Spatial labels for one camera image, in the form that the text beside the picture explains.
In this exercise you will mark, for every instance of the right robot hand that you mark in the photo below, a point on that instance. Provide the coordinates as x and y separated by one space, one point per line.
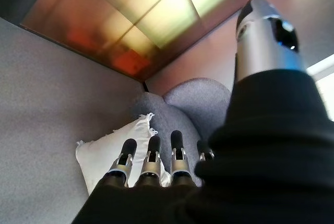
261 156

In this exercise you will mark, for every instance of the white fringed cushion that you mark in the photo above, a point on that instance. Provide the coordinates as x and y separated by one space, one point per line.
104 153

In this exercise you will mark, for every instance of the grey fabric armchair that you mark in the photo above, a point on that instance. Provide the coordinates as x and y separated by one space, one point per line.
198 101

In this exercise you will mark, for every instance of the glossy dark reflective panel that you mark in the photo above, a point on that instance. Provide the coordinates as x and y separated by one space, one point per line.
135 12

